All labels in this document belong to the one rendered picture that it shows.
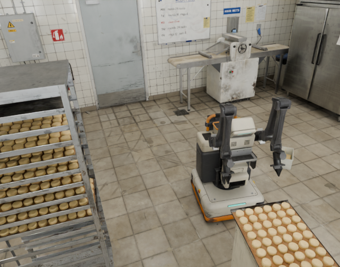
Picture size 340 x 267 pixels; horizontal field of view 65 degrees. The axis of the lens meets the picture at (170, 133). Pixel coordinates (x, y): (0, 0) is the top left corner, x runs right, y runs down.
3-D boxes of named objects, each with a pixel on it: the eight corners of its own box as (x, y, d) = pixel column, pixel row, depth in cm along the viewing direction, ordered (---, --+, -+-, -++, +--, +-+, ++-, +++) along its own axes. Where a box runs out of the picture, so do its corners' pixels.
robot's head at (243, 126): (224, 124, 238) (230, 118, 224) (247, 121, 241) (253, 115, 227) (228, 139, 234) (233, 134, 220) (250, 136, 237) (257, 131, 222)
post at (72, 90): (111, 245, 243) (68, 59, 159) (112, 248, 241) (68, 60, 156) (108, 246, 243) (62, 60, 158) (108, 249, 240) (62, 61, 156)
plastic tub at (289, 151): (274, 154, 376) (276, 145, 368) (291, 158, 368) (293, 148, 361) (273, 167, 353) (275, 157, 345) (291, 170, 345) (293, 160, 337)
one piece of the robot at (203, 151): (195, 177, 314) (195, 114, 272) (239, 171, 321) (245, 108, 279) (203, 197, 285) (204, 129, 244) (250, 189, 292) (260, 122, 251)
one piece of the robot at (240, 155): (221, 166, 251) (223, 147, 240) (249, 162, 254) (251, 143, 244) (227, 177, 237) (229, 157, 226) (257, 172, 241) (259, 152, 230)
